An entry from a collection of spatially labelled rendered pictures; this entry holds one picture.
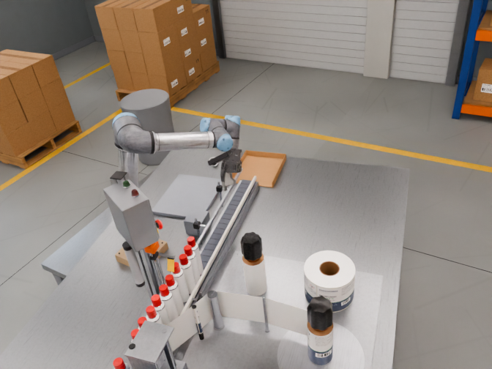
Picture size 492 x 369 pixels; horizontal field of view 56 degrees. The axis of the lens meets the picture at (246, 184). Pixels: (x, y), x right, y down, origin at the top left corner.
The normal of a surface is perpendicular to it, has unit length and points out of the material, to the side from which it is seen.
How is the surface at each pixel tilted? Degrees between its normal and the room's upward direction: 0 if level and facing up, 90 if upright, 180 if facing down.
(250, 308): 90
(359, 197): 0
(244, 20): 90
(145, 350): 0
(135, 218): 90
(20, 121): 90
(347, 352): 0
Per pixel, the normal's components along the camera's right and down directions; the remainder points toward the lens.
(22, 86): 0.88, 0.21
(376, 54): -0.50, 0.55
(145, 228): 0.59, 0.43
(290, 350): -0.10, -0.80
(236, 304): -0.25, 0.59
